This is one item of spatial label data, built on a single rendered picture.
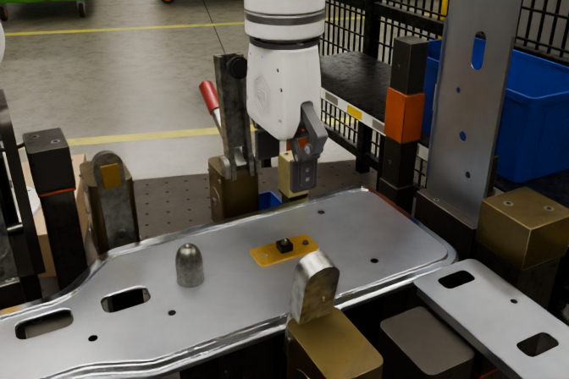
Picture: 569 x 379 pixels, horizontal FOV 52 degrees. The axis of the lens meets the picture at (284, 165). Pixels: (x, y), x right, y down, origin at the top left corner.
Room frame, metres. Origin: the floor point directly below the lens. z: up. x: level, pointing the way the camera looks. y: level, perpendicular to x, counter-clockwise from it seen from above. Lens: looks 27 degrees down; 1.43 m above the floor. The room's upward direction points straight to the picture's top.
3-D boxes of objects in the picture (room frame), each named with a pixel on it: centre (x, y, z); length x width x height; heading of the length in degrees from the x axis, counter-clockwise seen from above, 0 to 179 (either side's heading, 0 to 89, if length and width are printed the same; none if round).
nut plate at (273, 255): (0.62, 0.00, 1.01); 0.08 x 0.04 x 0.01; 117
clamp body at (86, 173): (0.72, 0.25, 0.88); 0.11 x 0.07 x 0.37; 27
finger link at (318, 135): (0.57, -0.02, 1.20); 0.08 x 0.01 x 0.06; 27
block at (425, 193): (0.73, -0.24, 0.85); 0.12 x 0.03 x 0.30; 27
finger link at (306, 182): (0.56, -0.03, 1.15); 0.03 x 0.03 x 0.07; 27
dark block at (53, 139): (0.70, 0.31, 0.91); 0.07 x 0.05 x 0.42; 27
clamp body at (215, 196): (0.77, 0.08, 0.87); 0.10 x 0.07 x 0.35; 27
